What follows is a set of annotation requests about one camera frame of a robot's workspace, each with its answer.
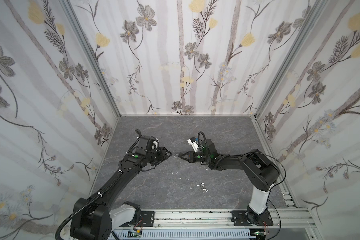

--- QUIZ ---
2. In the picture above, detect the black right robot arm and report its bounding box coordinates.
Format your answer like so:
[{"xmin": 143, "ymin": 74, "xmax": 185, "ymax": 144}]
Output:
[{"xmin": 178, "ymin": 138, "xmax": 281, "ymax": 227}]

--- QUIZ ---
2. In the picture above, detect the aluminium mounting rail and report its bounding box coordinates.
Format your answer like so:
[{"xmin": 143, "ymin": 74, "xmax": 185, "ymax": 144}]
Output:
[{"xmin": 131, "ymin": 209, "xmax": 316, "ymax": 230}]

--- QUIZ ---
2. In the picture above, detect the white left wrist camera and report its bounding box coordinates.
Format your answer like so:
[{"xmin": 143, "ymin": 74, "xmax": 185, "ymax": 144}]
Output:
[{"xmin": 149, "ymin": 138, "xmax": 160, "ymax": 152}]

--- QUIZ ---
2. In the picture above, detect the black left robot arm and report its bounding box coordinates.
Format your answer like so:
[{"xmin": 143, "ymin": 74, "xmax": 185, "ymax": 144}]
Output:
[{"xmin": 55, "ymin": 129, "xmax": 173, "ymax": 240}]

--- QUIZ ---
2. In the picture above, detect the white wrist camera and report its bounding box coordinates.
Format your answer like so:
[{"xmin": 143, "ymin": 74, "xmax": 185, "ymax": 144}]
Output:
[
  {"xmin": 188, "ymin": 137, "xmax": 200, "ymax": 153},
  {"xmin": 149, "ymin": 138, "xmax": 160, "ymax": 152}
]

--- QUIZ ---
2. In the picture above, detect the white slotted cable duct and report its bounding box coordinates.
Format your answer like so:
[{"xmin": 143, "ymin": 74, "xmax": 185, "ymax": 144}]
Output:
[{"xmin": 109, "ymin": 229, "xmax": 256, "ymax": 240}]

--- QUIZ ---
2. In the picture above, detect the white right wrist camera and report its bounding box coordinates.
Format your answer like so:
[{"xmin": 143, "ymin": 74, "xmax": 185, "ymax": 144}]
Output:
[{"xmin": 188, "ymin": 137, "xmax": 200, "ymax": 153}]

